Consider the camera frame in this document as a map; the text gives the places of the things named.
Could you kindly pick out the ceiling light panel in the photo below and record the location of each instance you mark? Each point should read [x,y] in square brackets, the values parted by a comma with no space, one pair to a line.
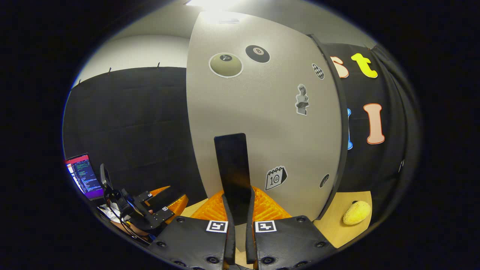
[212,3]

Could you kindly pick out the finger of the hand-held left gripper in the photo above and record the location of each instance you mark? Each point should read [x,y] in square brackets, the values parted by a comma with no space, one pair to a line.
[147,197]
[163,216]

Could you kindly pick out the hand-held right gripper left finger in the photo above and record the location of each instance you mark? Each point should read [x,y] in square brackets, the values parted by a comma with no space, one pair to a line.
[229,232]

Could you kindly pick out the laptop screen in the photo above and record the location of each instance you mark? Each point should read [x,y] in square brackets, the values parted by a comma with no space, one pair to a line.
[84,176]

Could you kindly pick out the yellow plush fruit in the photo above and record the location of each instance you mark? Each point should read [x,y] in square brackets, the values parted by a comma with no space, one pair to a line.
[356,213]

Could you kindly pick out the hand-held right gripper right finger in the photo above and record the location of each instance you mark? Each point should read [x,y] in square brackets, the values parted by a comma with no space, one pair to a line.
[250,236]

